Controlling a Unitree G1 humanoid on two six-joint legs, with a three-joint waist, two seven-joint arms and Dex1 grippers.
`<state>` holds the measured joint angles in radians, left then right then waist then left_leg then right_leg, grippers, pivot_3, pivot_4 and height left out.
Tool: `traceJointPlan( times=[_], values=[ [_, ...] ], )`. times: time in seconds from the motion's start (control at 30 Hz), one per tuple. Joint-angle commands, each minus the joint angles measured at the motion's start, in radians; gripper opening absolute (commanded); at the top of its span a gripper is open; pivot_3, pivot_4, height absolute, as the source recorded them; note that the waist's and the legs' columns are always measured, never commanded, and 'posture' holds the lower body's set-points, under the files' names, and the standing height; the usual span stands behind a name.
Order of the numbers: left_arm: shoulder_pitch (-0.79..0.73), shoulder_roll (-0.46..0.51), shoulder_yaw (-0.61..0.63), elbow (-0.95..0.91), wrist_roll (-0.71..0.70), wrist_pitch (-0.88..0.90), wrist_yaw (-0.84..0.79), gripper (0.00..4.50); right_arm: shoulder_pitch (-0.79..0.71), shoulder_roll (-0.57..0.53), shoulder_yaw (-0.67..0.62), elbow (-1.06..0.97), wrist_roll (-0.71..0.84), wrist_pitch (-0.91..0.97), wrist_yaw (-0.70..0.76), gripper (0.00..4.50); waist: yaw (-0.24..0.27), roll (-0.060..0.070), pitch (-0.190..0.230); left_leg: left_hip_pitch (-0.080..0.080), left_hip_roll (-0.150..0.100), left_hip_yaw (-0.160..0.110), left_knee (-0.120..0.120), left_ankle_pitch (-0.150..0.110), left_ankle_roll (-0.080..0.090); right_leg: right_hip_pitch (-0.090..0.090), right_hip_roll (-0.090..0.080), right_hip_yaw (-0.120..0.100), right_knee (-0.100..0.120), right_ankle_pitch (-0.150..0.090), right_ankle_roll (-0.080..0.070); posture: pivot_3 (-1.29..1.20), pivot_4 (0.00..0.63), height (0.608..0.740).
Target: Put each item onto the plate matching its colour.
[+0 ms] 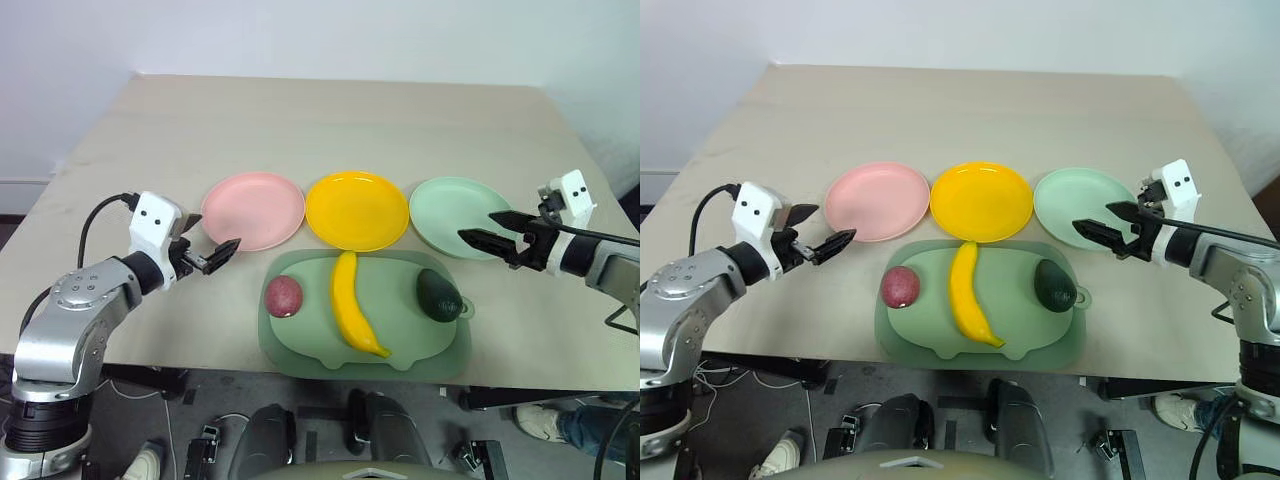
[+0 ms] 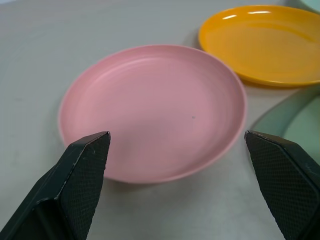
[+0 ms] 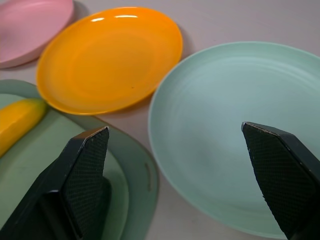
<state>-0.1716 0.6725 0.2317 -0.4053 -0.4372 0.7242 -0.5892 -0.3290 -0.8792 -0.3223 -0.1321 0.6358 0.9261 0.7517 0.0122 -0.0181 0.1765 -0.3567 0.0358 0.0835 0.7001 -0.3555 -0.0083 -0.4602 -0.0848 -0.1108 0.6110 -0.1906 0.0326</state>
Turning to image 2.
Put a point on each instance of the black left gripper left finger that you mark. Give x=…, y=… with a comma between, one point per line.
x=62, y=190

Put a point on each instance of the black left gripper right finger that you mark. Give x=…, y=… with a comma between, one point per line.
x=287, y=180

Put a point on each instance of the pink plate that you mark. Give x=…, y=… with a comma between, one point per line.
x=152, y=112

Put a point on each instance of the green plate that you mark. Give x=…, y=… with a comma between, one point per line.
x=297, y=115

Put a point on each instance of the orange plate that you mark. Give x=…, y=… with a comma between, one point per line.
x=262, y=42

